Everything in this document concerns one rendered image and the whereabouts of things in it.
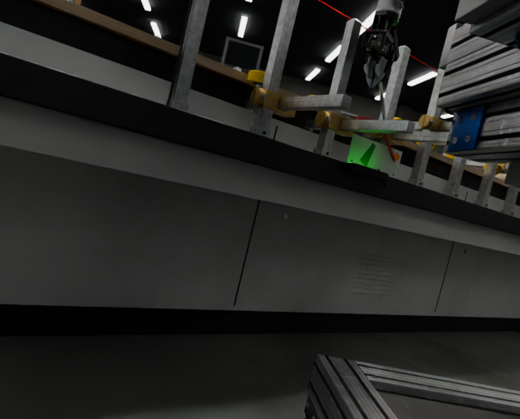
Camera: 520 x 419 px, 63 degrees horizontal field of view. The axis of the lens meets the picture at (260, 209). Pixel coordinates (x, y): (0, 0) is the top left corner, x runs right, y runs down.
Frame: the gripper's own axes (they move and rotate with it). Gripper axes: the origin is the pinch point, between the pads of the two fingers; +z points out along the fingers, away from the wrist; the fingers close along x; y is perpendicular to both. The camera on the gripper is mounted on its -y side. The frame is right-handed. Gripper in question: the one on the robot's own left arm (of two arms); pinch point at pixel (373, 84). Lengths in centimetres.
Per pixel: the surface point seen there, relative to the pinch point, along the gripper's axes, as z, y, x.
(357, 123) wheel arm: 13.5, 4.1, 0.2
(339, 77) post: 0.2, 5.4, -9.2
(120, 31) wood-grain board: 8, 57, -48
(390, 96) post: -1.8, -18.3, -1.0
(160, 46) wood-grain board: 8, 47, -44
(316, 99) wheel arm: 14.3, 30.8, 0.2
